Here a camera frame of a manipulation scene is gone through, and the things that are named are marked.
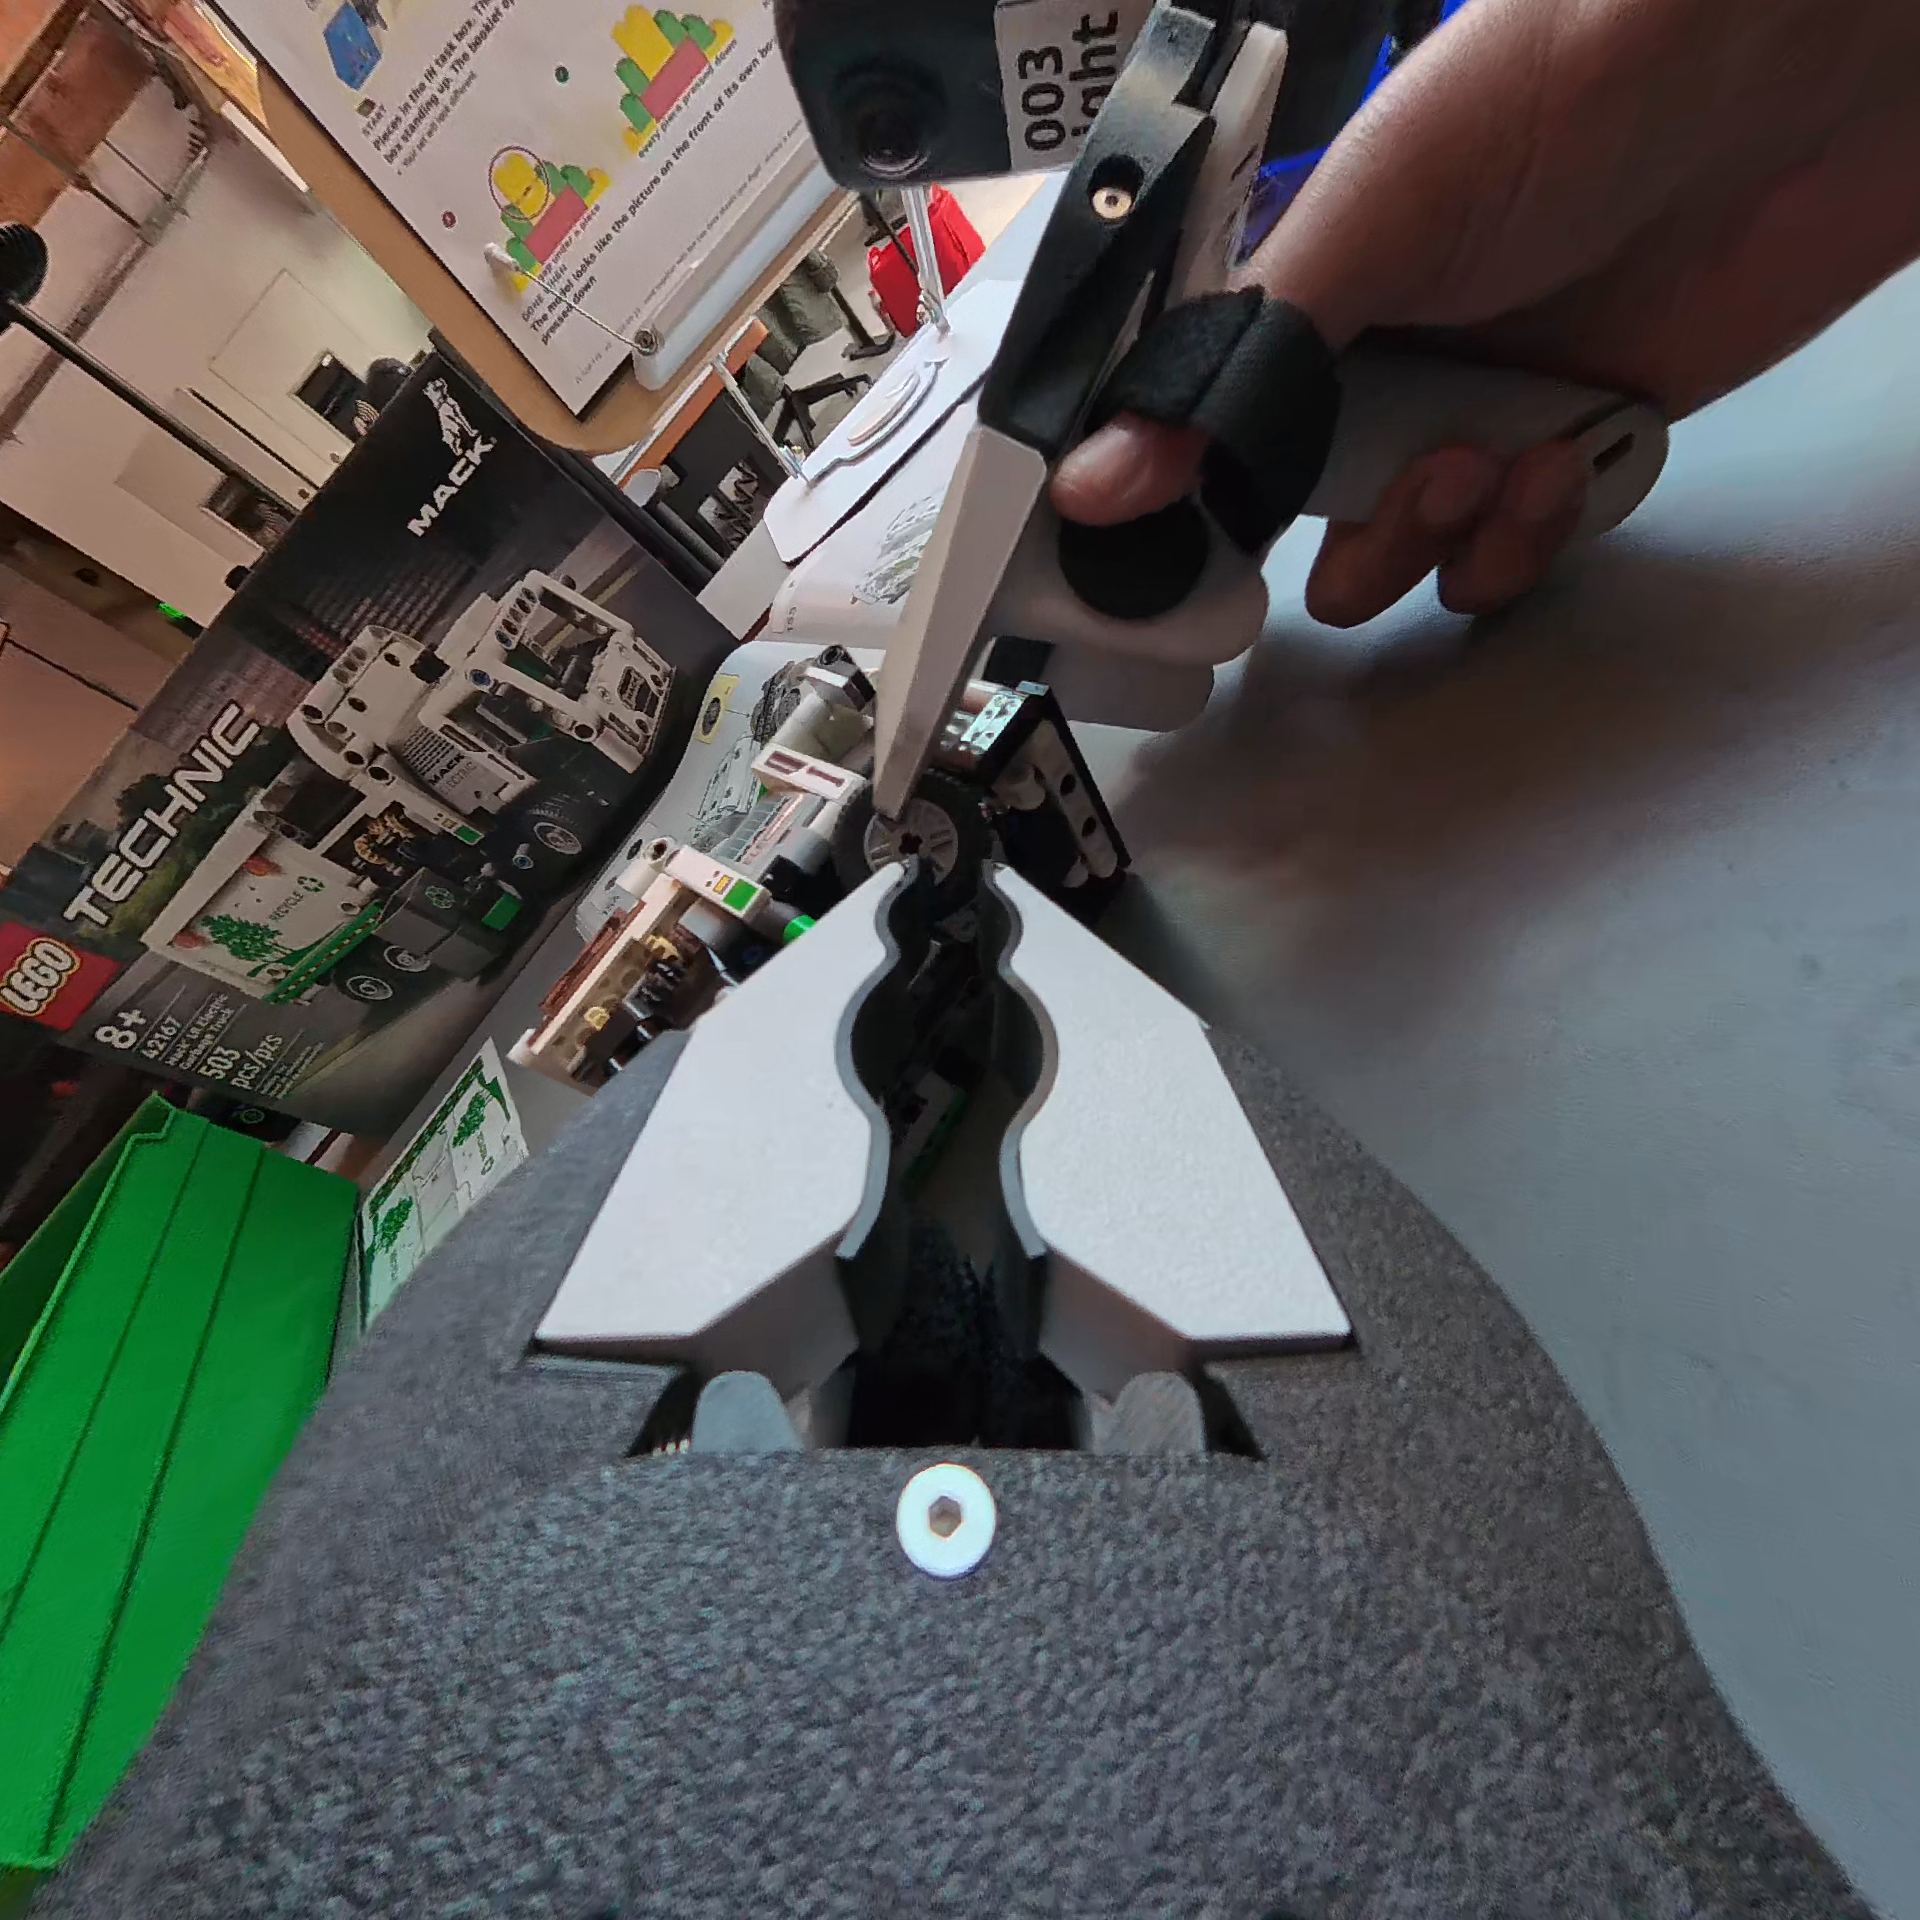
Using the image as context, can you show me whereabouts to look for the black pole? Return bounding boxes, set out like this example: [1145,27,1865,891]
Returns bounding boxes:
[0,222,393,503]

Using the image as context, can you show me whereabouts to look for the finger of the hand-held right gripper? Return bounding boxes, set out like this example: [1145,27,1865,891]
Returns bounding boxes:
[871,420,1057,823]

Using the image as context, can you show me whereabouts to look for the black office chair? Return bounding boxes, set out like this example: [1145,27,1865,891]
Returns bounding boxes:
[757,254,872,437]

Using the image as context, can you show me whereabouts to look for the instruction booklet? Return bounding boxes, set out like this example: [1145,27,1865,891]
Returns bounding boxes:
[683,486,963,888]

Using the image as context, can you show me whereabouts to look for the red object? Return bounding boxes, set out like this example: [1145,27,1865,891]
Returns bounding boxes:
[867,185,984,339]

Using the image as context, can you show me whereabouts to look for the toy truck set box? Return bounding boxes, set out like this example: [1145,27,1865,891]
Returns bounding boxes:
[0,352,738,1133]

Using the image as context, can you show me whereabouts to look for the white stand base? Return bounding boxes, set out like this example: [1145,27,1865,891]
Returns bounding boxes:
[762,291,1039,564]

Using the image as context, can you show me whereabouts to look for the green and white sticker sheet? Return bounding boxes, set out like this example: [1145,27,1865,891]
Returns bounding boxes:
[356,1033,529,1329]

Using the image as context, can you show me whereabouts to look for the lego truck model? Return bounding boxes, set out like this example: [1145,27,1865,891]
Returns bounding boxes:
[511,643,1135,1201]

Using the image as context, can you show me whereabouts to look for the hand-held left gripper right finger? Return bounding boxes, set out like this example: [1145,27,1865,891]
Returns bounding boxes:
[983,864,1356,1458]

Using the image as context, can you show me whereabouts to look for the person's right hand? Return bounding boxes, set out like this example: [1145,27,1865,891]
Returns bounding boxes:
[1051,0,1920,631]

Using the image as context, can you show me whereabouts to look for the green plastic bin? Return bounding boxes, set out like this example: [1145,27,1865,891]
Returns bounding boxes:
[0,1091,362,1870]

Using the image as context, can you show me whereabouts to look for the illustrated poster board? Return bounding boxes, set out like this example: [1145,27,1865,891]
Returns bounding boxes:
[211,0,843,421]

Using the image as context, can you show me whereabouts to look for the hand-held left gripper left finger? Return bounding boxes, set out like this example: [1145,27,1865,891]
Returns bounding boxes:
[534,864,920,1453]

